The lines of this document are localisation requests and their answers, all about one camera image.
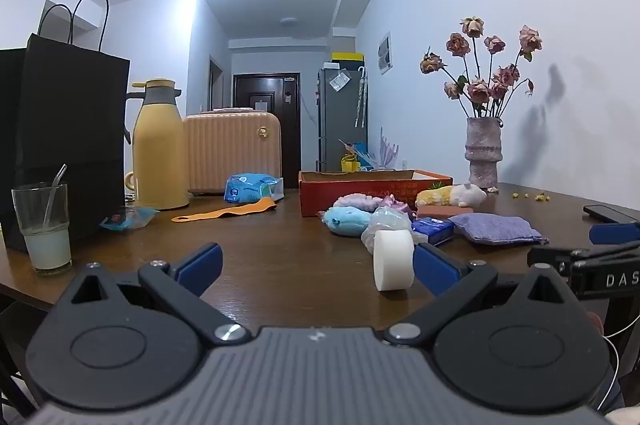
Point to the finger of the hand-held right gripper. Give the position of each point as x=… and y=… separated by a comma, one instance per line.
x=612, y=233

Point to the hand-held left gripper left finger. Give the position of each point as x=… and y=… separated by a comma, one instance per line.
x=200, y=264

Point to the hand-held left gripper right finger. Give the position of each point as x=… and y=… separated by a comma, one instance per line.
x=434, y=270

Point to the white foam roll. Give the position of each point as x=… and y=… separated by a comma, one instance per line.
x=392, y=262

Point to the red cardboard box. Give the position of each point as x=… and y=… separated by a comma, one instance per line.
x=360, y=186

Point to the black phone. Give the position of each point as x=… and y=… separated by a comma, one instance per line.
x=607, y=212

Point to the blue tissue pack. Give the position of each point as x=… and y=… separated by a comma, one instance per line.
x=432, y=230

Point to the orange shoehorn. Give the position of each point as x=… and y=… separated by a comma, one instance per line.
x=225, y=211

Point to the clear plastic bag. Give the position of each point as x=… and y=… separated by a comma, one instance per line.
x=390, y=220

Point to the purple cloth pouch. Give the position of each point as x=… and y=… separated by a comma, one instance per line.
x=492, y=229

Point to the pink plush toy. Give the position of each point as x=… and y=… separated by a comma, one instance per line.
x=396, y=205

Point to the yellow and white plush toy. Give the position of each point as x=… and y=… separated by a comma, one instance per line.
x=450, y=195

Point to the scattered dried petals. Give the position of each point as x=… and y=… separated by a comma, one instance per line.
x=539, y=196

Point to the blue plastic wrapper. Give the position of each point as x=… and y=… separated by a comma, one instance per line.
x=127, y=218

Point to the blue wet wipes pack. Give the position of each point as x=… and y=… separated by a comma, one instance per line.
x=250, y=187

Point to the light blue plush toy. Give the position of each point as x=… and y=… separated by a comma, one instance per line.
x=347, y=221

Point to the lavender plush toy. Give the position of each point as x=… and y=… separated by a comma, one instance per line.
x=357, y=202

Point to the yellow thermos jug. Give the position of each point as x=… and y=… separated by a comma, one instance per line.
x=157, y=155

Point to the peach hard-shell suitcase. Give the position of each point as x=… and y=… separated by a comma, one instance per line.
x=230, y=150

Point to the lilac feather decoration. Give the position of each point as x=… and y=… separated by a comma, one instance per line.
x=387, y=152

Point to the glass of milk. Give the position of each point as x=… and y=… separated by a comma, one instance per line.
x=47, y=245

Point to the clear glass straw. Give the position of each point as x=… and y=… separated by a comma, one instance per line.
x=52, y=192

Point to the grey refrigerator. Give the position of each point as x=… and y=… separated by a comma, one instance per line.
x=340, y=120

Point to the side door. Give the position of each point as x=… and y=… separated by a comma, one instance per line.
x=215, y=82

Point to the dark entrance door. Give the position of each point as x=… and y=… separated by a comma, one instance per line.
x=262, y=92

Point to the white folded umbrella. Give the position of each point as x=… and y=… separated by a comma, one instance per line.
x=361, y=97

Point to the black paper bag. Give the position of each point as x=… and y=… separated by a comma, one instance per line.
x=60, y=115

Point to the yellow box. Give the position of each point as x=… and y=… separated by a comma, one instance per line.
x=347, y=57

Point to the small ceiling lamp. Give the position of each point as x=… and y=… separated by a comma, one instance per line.
x=289, y=21

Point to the white wall panel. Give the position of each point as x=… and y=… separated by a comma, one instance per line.
x=385, y=52

